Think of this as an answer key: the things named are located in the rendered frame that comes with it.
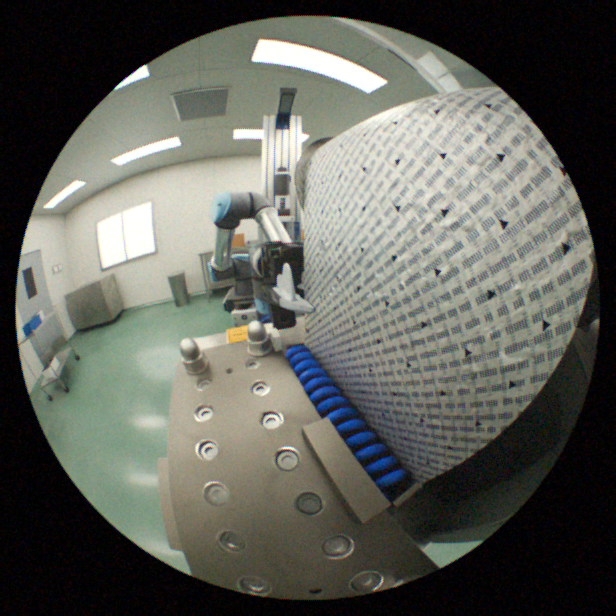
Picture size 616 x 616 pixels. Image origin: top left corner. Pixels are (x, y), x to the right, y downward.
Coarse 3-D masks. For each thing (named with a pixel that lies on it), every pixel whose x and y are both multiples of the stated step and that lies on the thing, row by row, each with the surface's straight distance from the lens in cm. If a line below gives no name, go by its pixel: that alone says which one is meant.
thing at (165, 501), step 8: (160, 464) 22; (160, 472) 22; (160, 480) 22; (168, 480) 21; (160, 488) 22; (168, 488) 21; (160, 496) 22; (168, 496) 21; (160, 504) 22; (168, 504) 21; (168, 512) 21; (168, 520) 21; (168, 528) 21; (168, 536) 22; (176, 536) 21; (176, 544) 21
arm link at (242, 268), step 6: (234, 258) 104; (240, 258) 102; (246, 258) 102; (234, 264) 101; (240, 264) 102; (246, 264) 103; (234, 270) 101; (240, 270) 102; (246, 270) 103; (234, 276) 104; (240, 276) 104; (246, 276) 104
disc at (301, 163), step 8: (312, 144) 25; (320, 144) 25; (304, 152) 24; (312, 152) 24; (304, 160) 23; (296, 168) 23; (304, 168) 23; (296, 176) 22; (296, 184) 22; (296, 192) 22
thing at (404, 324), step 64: (320, 256) 18; (384, 256) 12; (448, 256) 9; (512, 256) 9; (320, 320) 20; (384, 320) 12; (448, 320) 10; (512, 320) 9; (576, 320) 9; (384, 384) 14; (448, 384) 11; (512, 384) 10; (448, 448) 14
